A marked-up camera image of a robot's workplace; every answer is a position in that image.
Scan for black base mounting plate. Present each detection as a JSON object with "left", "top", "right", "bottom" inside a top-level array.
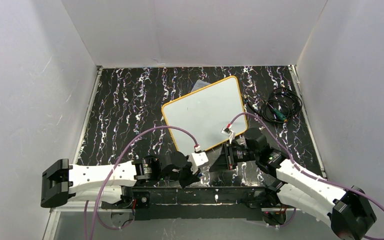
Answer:
[{"left": 101, "top": 186, "right": 280, "bottom": 221}]

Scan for coiled black cable bundle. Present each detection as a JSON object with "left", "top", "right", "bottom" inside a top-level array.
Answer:
[{"left": 244, "top": 87, "right": 304, "bottom": 125}]

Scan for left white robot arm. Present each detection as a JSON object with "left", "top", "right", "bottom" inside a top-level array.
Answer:
[{"left": 40, "top": 151, "right": 209, "bottom": 209}]

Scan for clear plastic compartment box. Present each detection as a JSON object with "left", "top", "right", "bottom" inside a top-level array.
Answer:
[{"left": 191, "top": 80, "right": 210, "bottom": 92}]

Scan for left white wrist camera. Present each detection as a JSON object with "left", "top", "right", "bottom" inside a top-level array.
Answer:
[{"left": 187, "top": 151, "right": 209, "bottom": 174}]

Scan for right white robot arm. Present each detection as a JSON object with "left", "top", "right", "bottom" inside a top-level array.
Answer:
[{"left": 209, "top": 127, "right": 377, "bottom": 240}]

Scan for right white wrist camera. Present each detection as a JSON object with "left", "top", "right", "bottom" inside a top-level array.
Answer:
[{"left": 221, "top": 127, "right": 235, "bottom": 144}]

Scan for yellow framed whiteboard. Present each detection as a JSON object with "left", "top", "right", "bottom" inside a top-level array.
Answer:
[{"left": 161, "top": 75, "right": 248, "bottom": 151}]

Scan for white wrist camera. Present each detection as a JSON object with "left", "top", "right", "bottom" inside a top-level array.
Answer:
[
  {"left": 187, "top": 151, "right": 209, "bottom": 174},
  {"left": 221, "top": 127, "right": 235, "bottom": 144}
]

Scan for aluminium frame rail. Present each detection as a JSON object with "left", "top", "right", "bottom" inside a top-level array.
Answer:
[{"left": 47, "top": 188, "right": 299, "bottom": 215}]

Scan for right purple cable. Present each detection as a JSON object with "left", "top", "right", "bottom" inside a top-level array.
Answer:
[{"left": 226, "top": 112, "right": 384, "bottom": 240}]

